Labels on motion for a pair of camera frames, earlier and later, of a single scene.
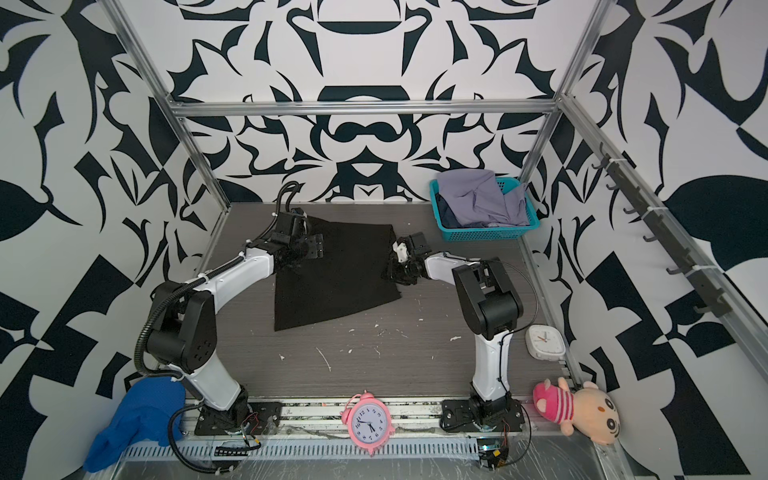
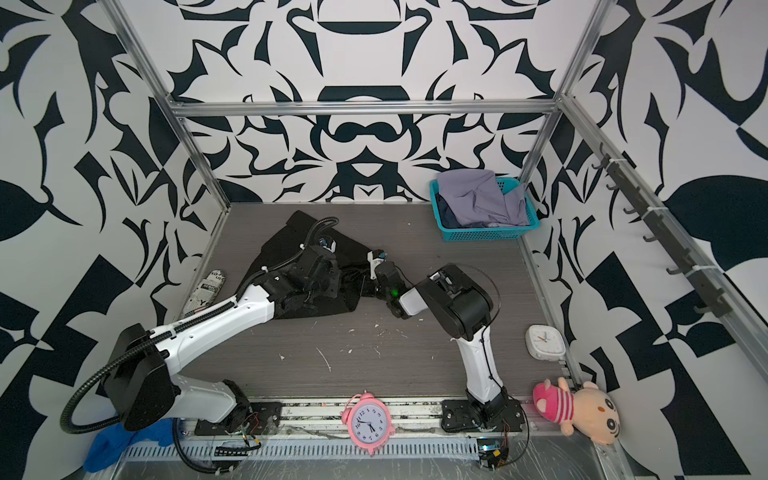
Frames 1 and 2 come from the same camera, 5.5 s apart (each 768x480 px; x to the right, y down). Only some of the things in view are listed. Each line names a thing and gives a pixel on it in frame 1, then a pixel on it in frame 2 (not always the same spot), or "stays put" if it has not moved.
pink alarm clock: (369, 422) stays put
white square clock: (545, 342) stays put
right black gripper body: (403, 272) -> (375, 288)
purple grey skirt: (474, 196) stays put
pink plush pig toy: (590, 410) stays put
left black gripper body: (308, 248) -> (329, 287)
